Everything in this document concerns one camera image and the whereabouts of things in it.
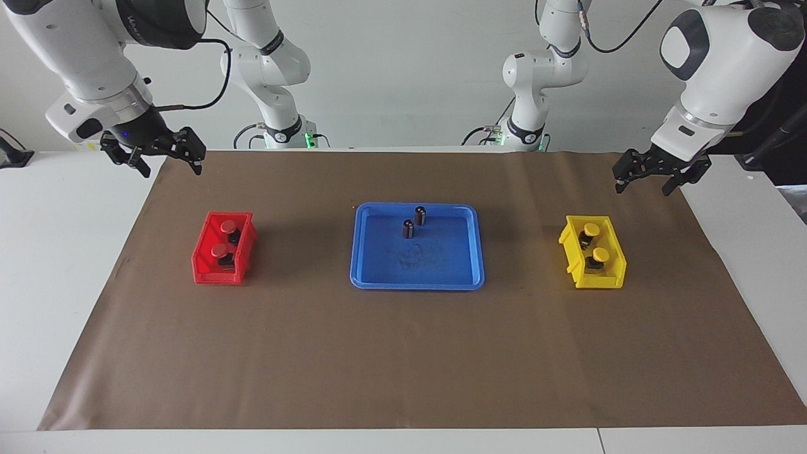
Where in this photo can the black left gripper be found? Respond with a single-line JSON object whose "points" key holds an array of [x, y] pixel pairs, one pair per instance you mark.
{"points": [[662, 164]]}

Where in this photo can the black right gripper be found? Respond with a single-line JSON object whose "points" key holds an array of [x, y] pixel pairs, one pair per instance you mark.
{"points": [[145, 132]]}

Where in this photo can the yellow push button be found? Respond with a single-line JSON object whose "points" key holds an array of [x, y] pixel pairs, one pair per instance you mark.
{"points": [[591, 229], [601, 254]]}

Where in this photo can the red push button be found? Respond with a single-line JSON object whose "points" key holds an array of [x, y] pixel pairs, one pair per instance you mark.
{"points": [[219, 251], [228, 226]]}

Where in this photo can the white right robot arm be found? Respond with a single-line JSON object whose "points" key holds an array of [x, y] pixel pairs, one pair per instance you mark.
{"points": [[63, 38]]}

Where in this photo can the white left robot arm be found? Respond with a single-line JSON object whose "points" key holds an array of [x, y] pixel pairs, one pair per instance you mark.
{"points": [[719, 63]]}

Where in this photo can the blue plastic tray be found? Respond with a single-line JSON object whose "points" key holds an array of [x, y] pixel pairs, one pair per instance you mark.
{"points": [[441, 265]]}

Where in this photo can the yellow plastic bin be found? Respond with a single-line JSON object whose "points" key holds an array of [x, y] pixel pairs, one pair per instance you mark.
{"points": [[615, 268]]}

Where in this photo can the black stand pole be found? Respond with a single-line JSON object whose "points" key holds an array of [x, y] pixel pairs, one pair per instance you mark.
{"points": [[772, 142]]}

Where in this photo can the red plastic bin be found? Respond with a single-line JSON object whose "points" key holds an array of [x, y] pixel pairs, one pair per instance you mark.
{"points": [[208, 268]]}

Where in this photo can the black device at table edge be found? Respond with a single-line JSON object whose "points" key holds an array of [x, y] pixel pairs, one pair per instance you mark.
{"points": [[12, 156]]}

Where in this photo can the black cylindrical capacitor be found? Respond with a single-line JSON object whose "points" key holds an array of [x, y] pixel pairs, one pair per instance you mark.
{"points": [[420, 215], [408, 229]]}

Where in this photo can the brown paper table mat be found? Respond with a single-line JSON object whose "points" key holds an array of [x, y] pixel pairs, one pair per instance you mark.
{"points": [[403, 353]]}

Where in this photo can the white wall power strip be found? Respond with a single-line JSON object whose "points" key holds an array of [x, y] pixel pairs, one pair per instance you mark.
{"points": [[88, 145]]}

